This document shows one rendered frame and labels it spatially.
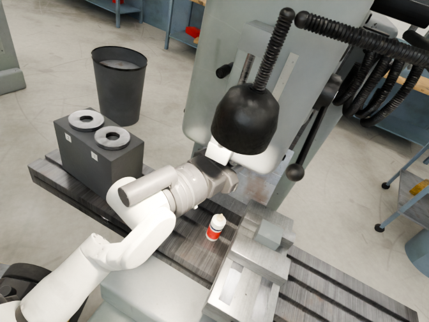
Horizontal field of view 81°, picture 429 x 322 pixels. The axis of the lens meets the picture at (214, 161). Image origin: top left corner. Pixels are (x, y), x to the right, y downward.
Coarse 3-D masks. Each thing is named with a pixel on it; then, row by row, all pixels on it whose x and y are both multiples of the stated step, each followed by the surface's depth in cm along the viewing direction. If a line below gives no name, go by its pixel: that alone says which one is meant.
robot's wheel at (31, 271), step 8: (16, 264) 90; (24, 264) 89; (32, 264) 90; (8, 272) 88; (16, 272) 87; (24, 272) 88; (32, 272) 88; (40, 272) 90; (48, 272) 91; (32, 280) 88; (40, 280) 88
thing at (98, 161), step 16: (80, 112) 71; (96, 112) 72; (64, 128) 66; (80, 128) 66; (96, 128) 68; (112, 128) 69; (64, 144) 71; (80, 144) 66; (96, 144) 65; (112, 144) 65; (128, 144) 68; (64, 160) 76; (80, 160) 70; (96, 160) 65; (112, 160) 62; (128, 160) 68; (80, 176) 75; (96, 176) 70; (112, 176) 66; (128, 176) 73; (96, 192) 75
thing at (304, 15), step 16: (304, 16) 21; (320, 32) 22; (336, 32) 21; (352, 32) 21; (368, 32) 21; (368, 48) 22; (384, 48) 22; (400, 48) 22; (416, 48) 22; (416, 64) 22
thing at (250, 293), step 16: (256, 208) 78; (240, 224) 72; (256, 224) 69; (288, 224) 77; (288, 240) 68; (224, 272) 61; (240, 272) 62; (224, 288) 58; (240, 288) 59; (256, 288) 60; (272, 288) 61; (208, 304) 55; (224, 304) 55; (240, 304) 56; (256, 304) 57; (272, 304) 58; (224, 320) 57; (240, 320) 54; (256, 320) 55; (272, 320) 56
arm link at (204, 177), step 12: (204, 156) 54; (180, 168) 48; (192, 168) 48; (204, 168) 52; (216, 168) 53; (228, 168) 53; (192, 180) 46; (204, 180) 48; (216, 180) 50; (228, 180) 52; (192, 192) 46; (204, 192) 48; (216, 192) 53; (228, 192) 53; (192, 204) 47
